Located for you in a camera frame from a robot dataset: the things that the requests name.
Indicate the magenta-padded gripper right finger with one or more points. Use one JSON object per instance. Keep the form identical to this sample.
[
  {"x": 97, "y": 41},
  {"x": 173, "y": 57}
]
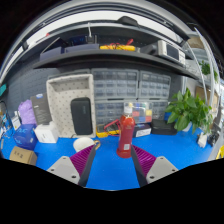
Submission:
[{"x": 161, "y": 166}]

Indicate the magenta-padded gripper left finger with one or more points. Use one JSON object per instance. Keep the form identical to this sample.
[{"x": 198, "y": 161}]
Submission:
[{"x": 65, "y": 167}]

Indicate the red drink bottle white cap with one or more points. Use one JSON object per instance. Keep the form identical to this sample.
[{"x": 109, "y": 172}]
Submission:
[{"x": 126, "y": 133}]

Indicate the white mug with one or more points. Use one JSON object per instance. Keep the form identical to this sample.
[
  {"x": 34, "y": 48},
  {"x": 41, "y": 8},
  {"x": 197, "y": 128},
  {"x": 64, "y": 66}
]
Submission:
[{"x": 81, "y": 144}]

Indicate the black zip case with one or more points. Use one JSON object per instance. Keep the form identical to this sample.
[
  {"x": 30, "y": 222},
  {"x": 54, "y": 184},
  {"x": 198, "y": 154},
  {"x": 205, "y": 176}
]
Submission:
[{"x": 163, "y": 127}]

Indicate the black box with white label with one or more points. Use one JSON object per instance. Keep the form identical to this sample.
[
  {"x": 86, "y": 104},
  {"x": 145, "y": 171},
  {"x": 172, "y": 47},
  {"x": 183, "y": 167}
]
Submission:
[{"x": 142, "y": 130}]

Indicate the brown cardboard box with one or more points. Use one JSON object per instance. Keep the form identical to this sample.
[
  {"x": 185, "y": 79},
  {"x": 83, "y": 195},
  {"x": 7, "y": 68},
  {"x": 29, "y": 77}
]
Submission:
[{"x": 22, "y": 156}]

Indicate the white power adapter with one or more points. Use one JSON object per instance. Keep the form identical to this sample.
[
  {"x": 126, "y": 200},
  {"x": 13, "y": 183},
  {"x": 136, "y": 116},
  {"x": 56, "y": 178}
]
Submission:
[{"x": 202, "y": 140}]

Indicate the blue product box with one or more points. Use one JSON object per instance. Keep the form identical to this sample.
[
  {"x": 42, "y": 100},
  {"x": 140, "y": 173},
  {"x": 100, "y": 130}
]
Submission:
[{"x": 25, "y": 136}]

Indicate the black hard case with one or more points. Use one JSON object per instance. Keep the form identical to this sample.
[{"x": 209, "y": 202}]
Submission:
[{"x": 81, "y": 116}]

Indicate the yellow multimeter with red leads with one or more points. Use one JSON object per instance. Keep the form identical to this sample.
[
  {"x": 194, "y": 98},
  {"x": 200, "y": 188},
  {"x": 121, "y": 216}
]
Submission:
[{"x": 106, "y": 130}]

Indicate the clear organizer with colourful parts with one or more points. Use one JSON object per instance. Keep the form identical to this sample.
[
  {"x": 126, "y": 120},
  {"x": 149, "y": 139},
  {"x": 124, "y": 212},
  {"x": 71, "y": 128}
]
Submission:
[{"x": 143, "y": 113}]

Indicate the grey small-parts drawer cabinet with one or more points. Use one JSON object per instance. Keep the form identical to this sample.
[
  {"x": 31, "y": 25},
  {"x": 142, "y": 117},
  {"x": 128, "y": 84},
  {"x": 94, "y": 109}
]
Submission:
[
  {"x": 115, "y": 83},
  {"x": 154, "y": 85},
  {"x": 160, "y": 110},
  {"x": 108, "y": 111}
]

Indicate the green potted plant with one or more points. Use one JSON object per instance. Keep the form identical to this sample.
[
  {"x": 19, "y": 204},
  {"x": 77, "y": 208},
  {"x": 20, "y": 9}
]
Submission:
[{"x": 186, "y": 111}]

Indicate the dark grey upright box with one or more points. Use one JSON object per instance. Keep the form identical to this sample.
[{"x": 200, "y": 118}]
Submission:
[{"x": 40, "y": 108}]

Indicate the small white labelled box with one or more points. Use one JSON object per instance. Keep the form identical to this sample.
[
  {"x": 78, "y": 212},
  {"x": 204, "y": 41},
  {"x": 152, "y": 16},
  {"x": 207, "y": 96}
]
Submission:
[{"x": 16, "y": 122}]

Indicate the purple plastic bag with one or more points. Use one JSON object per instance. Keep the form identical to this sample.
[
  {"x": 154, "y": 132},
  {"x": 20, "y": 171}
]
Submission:
[{"x": 26, "y": 111}]

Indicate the dark overhead shelf unit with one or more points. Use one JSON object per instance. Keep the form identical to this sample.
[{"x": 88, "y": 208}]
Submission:
[{"x": 110, "y": 58}]

